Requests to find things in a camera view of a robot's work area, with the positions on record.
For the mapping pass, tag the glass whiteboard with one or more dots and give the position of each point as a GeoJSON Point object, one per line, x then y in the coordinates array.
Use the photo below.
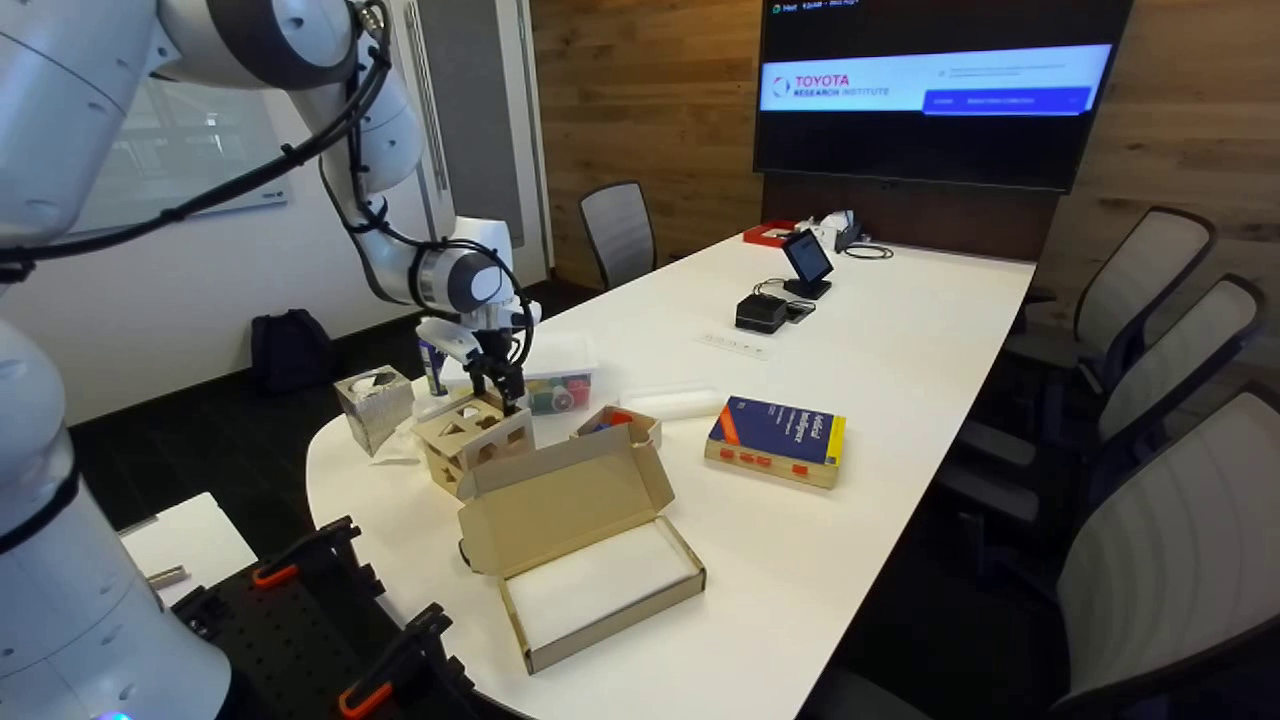
{"type": "Point", "coordinates": [186, 155]}

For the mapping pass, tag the grey mesh office chair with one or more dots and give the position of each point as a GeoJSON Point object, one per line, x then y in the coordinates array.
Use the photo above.
{"type": "Point", "coordinates": [1174, 362]}
{"type": "Point", "coordinates": [1174, 562]}
{"type": "Point", "coordinates": [616, 228]}
{"type": "Point", "coordinates": [1140, 272]}

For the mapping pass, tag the open cardboard box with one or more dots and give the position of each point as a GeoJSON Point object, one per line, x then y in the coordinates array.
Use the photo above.
{"type": "Point", "coordinates": [586, 562]}

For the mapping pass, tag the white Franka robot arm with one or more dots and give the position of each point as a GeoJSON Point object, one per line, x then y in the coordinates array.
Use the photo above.
{"type": "Point", "coordinates": [82, 120]}

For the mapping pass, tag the small wooden tray with blocks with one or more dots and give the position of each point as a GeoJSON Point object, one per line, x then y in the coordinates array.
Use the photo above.
{"type": "Point", "coordinates": [616, 420]}

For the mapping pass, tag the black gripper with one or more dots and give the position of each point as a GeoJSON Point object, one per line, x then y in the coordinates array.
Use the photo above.
{"type": "Point", "coordinates": [493, 351]}

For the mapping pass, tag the black conference device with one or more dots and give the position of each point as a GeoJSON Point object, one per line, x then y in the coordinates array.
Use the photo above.
{"type": "Point", "coordinates": [760, 313]}

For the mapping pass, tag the black backpack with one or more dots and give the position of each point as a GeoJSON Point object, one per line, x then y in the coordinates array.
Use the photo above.
{"type": "Point", "coordinates": [289, 351]}

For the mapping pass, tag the white small device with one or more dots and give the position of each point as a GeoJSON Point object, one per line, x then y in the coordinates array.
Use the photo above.
{"type": "Point", "coordinates": [834, 228]}

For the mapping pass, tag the clear plastic container white lid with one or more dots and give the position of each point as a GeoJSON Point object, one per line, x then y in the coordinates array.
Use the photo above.
{"type": "Point", "coordinates": [560, 386]}

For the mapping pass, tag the wooden lid with shape holes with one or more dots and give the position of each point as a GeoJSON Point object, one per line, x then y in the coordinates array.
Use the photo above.
{"type": "Point", "coordinates": [460, 427]}

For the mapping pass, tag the black tablet on stand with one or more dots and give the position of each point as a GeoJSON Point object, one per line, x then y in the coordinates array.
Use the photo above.
{"type": "Point", "coordinates": [806, 259]}

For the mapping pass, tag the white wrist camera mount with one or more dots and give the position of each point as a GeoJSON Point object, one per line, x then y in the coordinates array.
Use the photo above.
{"type": "Point", "coordinates": [447, 337]}

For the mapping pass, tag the red flat box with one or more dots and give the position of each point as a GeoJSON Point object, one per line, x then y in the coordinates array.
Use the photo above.
{"type": "Point", "coordinates": [768, 232]}

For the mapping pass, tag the blue book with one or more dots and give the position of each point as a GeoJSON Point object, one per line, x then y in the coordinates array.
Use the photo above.
{"type": "Point", "coordinates": [777, 432]}

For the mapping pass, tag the grey tissue box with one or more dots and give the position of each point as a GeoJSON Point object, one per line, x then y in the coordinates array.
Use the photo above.
{"type": "Point", "coordinates": [372, 405]}

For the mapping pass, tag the wall television screen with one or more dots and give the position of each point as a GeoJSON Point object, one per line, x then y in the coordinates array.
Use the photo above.
{"type": "Point", "coordinates": [933, 86]}

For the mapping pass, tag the black mounting board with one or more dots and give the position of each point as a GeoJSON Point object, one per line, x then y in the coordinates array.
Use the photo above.
{"type": "Point", "coordinates": [286, 654]}

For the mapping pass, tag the wooden shape sorter box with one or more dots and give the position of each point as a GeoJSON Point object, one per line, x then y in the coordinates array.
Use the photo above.
{"type": "Point", "coordinates": [472, 449]}

